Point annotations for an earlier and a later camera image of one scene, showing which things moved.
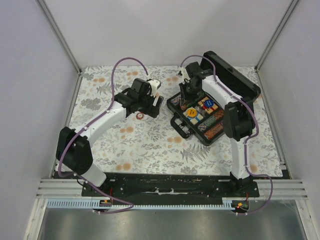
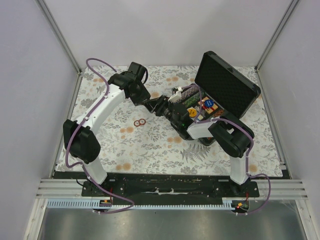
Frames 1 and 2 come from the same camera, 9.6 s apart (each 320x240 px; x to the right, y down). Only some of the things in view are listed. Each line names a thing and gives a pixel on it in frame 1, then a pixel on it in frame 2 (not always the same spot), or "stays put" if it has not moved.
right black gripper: x=185 y=97 → x=163 y=106
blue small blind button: x=209 y=103 stays put
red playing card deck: x=208 y=109 stays put
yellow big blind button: x=191 y=112 stays put
